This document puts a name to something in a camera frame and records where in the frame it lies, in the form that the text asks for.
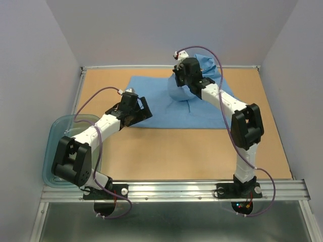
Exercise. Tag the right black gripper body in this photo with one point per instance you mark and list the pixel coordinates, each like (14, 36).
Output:
(181, 79)

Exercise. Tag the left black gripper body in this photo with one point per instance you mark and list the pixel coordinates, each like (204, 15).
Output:
(135, 113)

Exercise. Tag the light blue long sleeve shirt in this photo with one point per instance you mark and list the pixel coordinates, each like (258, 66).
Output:
(174, 107)

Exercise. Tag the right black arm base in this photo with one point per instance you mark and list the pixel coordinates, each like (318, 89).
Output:
(234, 191)

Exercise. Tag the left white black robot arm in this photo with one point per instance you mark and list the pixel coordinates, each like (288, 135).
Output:
(106, 126)

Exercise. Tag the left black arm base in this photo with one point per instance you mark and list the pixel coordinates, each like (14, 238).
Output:
(90, 193)

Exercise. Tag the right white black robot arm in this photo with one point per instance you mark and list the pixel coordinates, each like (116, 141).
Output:
(245, 128)

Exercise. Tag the clear blue plastic bin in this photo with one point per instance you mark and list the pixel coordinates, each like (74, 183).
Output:
(53, 156)

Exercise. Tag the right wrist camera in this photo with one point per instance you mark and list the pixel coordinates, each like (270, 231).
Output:
(179, 56)

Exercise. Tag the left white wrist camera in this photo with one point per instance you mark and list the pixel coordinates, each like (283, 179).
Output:
(131, 90)

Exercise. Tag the aluminium front rail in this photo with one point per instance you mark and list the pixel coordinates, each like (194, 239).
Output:
(173, 191)

